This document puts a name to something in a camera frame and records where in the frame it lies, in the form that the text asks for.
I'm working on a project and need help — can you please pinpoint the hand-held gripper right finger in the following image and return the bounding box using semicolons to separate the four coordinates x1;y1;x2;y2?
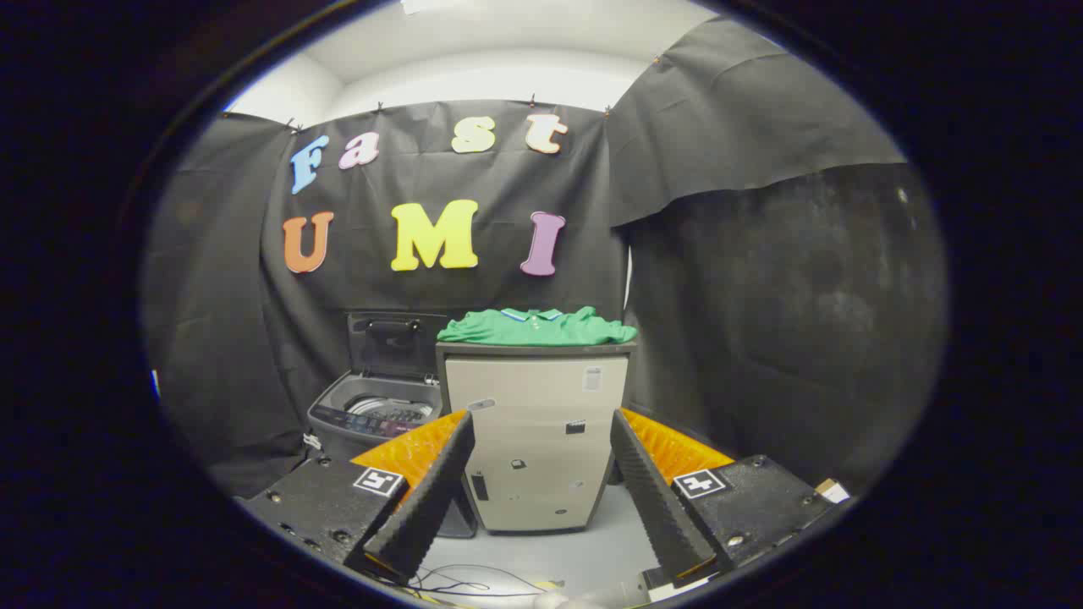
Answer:
609;408;851;589

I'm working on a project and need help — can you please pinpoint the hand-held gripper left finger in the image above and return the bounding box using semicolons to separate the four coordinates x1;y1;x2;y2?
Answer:
235;410;476;584

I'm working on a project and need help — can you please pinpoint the grey washing machine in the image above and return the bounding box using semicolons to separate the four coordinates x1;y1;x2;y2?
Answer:
306;370;479;540

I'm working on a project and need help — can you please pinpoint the green polo shirt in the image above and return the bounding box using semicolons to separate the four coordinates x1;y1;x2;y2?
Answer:
437;306;639;347

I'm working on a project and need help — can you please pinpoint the white cabinet with grey top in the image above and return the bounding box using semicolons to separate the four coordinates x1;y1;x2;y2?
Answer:
435;341;637;535

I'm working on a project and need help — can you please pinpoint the black backdrop cloth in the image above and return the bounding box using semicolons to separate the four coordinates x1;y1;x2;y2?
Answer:
140;17;948;500

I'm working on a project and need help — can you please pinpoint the dark textured side panel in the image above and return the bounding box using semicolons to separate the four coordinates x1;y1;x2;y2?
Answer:
626;162;948;496

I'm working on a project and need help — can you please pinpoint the thin black floor cable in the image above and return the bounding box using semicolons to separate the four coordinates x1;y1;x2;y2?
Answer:
372;562;559;598

